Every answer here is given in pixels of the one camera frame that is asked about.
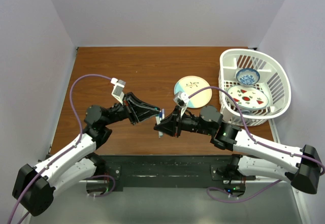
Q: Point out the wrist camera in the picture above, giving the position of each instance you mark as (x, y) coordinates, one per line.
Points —
(117, 91)
(181, 99)

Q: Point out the white plastic basket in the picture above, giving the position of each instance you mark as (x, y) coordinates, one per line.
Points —
(273, 83)

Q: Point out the white marker green tip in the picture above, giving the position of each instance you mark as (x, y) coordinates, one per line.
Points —
(158, 120)

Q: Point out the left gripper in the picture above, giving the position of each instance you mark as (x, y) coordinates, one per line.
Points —
(143, 111)

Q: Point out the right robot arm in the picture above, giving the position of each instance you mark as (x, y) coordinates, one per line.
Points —
(260, 157)

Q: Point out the watermelon pattern plate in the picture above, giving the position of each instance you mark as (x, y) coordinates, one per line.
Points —
(248, 98)

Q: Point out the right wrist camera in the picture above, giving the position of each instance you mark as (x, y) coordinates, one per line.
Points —
(181, 99)

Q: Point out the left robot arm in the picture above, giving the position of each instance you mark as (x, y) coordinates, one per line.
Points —
(35, 187)

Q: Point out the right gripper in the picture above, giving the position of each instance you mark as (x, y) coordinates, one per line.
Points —
(170, 125)

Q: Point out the blue patterned bowl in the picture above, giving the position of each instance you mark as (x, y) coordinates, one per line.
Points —
(248, 76)

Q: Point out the cream and blue plate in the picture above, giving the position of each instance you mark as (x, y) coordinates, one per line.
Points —
(190, 85)

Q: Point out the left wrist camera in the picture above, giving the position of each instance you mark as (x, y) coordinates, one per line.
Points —
(117, 91)

